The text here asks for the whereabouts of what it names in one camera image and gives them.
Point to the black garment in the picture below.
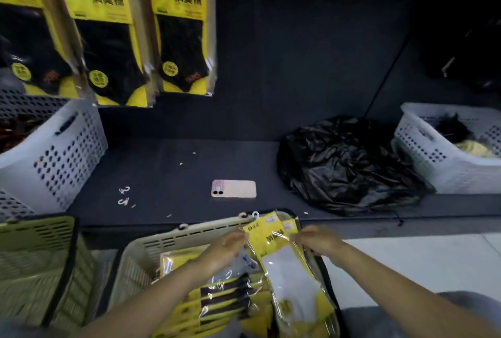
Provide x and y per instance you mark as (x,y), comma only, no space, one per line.
(452,128)

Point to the hanging black sock packet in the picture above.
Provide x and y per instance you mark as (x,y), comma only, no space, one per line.
(109,44)
(27,36)
(182,36)

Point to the beige plastic basket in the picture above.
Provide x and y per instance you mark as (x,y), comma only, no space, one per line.
(156,247)

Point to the person's left forearm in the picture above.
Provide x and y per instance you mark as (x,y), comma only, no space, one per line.
(156,302)

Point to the pile of black sock packets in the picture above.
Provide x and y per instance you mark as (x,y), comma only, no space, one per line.
(223,298)

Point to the person's right fingers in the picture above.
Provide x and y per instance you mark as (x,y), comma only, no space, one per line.
(302,236)

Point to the yellow garment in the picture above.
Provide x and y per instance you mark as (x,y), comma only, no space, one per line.
(474,148)

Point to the dark red goods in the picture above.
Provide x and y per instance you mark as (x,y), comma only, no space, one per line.
(15,130)

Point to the white plastic hook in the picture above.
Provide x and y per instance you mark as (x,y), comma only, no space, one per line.
(124,190)
(123,201)

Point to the person's right hand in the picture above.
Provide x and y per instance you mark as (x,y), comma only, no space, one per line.
(323,240)

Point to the black plastic bag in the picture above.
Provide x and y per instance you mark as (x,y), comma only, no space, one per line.
(348,165)

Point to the person's right forearm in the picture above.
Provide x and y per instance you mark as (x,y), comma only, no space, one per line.
(399,294)

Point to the pink smartphone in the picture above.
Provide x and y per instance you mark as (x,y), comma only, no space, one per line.
(234,189)

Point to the large white perforated basket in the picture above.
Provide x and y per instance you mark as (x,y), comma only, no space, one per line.
(58,154)

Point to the person's left hand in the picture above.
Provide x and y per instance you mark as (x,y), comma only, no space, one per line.
(219,253)

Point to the person's left fingers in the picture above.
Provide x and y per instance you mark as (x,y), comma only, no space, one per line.
(237,238)

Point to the white sock packet yellow label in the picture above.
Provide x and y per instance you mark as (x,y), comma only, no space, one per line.
(291,279)

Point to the green plastic basket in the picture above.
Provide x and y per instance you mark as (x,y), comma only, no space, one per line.
(27,267)

